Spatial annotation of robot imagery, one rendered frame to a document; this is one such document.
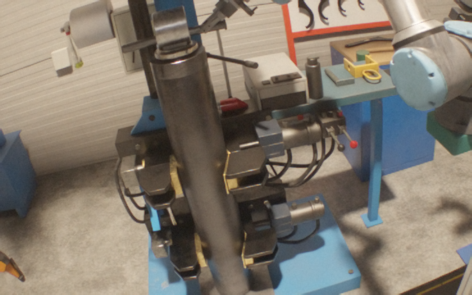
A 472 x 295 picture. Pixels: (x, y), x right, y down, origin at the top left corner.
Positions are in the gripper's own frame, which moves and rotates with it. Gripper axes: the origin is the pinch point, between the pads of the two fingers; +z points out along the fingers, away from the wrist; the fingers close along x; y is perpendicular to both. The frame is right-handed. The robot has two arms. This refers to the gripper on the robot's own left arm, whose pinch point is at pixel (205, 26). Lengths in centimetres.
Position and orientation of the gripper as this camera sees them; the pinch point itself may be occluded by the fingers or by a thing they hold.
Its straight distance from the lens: 154.0
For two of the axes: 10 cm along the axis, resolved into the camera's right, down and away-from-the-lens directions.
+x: 1.6, 4.7, -8.7
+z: -7.0, 6.8, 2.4
